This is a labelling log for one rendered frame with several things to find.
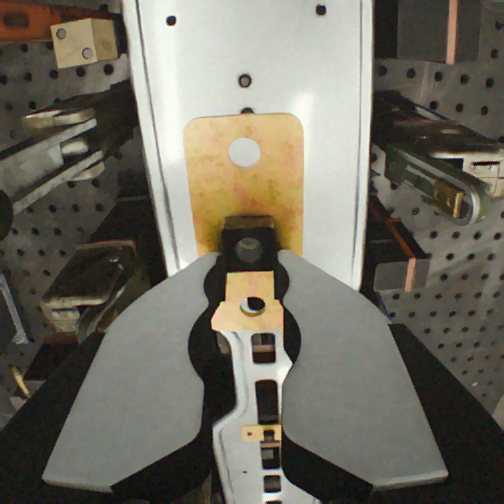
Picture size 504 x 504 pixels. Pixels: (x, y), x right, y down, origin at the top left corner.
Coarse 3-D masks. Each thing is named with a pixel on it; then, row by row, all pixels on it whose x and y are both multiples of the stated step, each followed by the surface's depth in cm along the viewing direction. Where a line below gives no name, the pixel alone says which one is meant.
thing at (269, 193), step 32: (192, 128) 12; (224, 128) 12; (256, 128) 12; (288, 128) 12; (192, 160) 12; (224, 160) 12; (288, 160) 12; (192, 192) 13; (224, 192) 13; (256, 192) 13; (288, 192) 13; (224, 224) 13; (256, 224) 13; (288, 224) 14; (256, 256) 13; (256, 288) 15; (224, 320) 16; (256, 320) 16
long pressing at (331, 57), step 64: (128, 0) 30; (192, 0) 31; (256, 0) 31; (320, 0) 31; (128, 64) 33; (192, 64) 33; (256, 64) 33; (320, 64) 33; (320, 128) 36; (320, 192) 39; (192, 256) 43; (320, 256) 43; (256, 448) 61
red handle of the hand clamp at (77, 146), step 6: (72, 138) 30; (78, 138) 30; (84, 138) 30; (60, 144) 29; (66, 144) 30; (72, 144) 30; (78, 144) 30; (84, 144) 30; (66, 150) 30; (72, 150) 30; (78, 150) 30; (84, 150) 31; (66, 156) 30; (78, 156) 31
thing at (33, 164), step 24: (24, 144) 25; (48, 144) 26; (0, 168) 21; (24, 168) 25; (48, 168) 27; (72, 168) 29; (0, 192) 19; (24, 192) 24; (0, 216) 18; (0, 240) 19
